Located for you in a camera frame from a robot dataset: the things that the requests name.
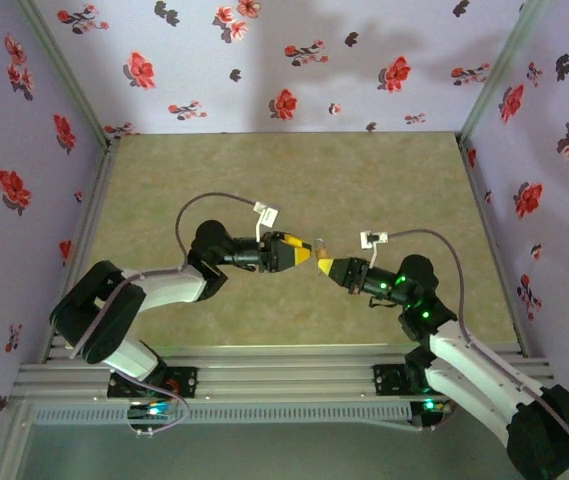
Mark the controller board with green light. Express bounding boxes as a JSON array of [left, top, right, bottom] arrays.
[[411, 397, 453, 416], [126, 398, 175, 421]]

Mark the lilac right arm cable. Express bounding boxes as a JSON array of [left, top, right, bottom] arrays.
[[383, 228, 569, 469]]

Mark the lilac arm cable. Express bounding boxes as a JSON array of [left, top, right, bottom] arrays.
[[383, 228, 569, 469], [68, 192, 260, 361]]

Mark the lilac left arm cable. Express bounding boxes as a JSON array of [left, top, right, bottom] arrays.
[[68, 192, 260, 361]]

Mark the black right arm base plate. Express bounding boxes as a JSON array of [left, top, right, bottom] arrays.
[[372, 363, 465, 399]]

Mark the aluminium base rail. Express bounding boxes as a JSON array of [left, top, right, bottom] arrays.
[[11, 343, 560, 401]]

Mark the aluminium table side rail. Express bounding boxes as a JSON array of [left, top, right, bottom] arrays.
[[456, 134, 533, 359], [38, 139, 123, 364]]

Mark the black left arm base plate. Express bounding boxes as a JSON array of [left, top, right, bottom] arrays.
[[107, 366, 199, 400]]

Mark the grey slotted cable duct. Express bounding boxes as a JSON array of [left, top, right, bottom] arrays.
[[31, 402, 413, 427]]

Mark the aluminium frame post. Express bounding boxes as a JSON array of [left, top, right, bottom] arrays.
[[16, 0, 120, 151], [456, 0, 553, 144], [0, 399, 33, 480]]

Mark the aluminium lower frame post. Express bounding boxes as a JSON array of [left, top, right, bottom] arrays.
[[0, 399, 33, 480]]

